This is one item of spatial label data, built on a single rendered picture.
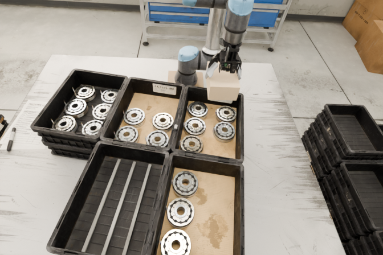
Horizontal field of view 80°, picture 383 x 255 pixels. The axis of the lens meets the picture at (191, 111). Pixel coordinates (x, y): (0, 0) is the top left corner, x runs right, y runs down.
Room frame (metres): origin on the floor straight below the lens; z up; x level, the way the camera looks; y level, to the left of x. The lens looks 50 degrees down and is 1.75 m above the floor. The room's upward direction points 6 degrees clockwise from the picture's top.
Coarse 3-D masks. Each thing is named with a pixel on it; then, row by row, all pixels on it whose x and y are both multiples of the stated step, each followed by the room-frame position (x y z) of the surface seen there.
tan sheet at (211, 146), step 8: (208, 104) 0.84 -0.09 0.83; (208, 112) 0.78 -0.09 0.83; (208, 120) 0.73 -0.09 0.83; (216, 120) 0.74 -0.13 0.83; (208, 128) 0.68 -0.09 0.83; (184, 136) 0.62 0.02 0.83; (208, 136) 0.63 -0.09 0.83; (208, 144) 0.59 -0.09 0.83; (216, 144) 0.59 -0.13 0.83; (224, 144) 0.60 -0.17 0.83; (232, 144) 0.60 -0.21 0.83; (208, 152) 0.55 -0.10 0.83; (216, 152) 0.55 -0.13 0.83; (224, 152) 0.55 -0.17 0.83; (232, 152) 0.56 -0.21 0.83
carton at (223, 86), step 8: (208, 64) 0.80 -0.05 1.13; (216, 72) 0.75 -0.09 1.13; (224, 72) 0.76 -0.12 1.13; (208, 80) 0.73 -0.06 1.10; (216, 80) 0.70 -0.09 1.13; (224, 80) 0.71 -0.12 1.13; (232, 80) 0.71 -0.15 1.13; (208, 88) 0.70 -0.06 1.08; (216, 88) 0.67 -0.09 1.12; (224, 88) 0.67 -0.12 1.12; (232, 88) 0.67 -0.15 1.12; (208, 96) 0.67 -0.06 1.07; (216, 96) 0.67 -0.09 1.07; (224, 96) 0.67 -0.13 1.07; (232, 96) 0.67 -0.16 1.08
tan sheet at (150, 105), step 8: (136, 96) 0.84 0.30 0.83; (144, 96) 0.85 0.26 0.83; (152, 96) 0.86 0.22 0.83; (160, 96) 0.86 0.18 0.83; (136, 104) 0.79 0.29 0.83; (144, 104) 0.79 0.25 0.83; (152, 104) 0.80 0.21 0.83; (160, 104) 0.80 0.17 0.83; (168, 104) 0.81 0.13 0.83; (176, 104) 0.82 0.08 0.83; (144, 112) 0.74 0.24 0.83; (152, 112) 0.74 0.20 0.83; (160, 112) 0.75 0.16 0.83; (168, 112) 0.76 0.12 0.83; (136, 128) 0.64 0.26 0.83; (144, 128) 0.64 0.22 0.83; (152, 128) 0.65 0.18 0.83; (144, 136) 0.60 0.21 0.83; (168, 136) 0.61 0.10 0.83
